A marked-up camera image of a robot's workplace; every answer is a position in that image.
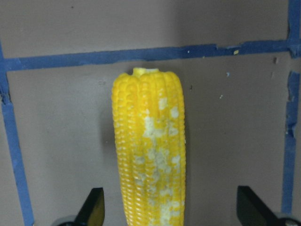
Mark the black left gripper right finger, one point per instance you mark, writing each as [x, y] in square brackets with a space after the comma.
[251, 210]

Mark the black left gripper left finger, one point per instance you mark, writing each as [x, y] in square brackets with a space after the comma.
[92, 211]

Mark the yellow corn cob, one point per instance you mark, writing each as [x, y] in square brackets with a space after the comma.
[149, 129]

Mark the brown paper table cover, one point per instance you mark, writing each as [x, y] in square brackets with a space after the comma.
[239, 62]

